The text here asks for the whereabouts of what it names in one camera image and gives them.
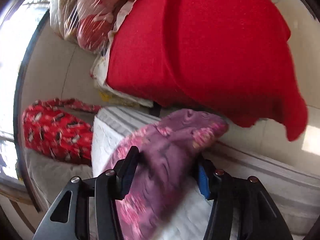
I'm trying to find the clear plastic bag of toys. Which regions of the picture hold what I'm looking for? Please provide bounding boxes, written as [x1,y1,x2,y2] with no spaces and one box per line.
[49,0,134,54]

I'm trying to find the white quilted mattress cover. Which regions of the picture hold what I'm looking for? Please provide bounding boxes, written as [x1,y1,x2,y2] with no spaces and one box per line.
[91,106,319,239]

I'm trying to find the purple floral fleece garment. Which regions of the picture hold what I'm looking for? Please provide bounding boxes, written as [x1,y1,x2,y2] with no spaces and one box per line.
[105,109,228,239]

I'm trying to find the red patterned pillow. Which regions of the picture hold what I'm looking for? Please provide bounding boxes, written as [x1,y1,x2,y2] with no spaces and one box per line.
[22,98,101,166]

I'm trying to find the red blanket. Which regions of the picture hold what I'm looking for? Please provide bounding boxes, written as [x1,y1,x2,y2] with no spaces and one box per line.
[108,0,308,141]

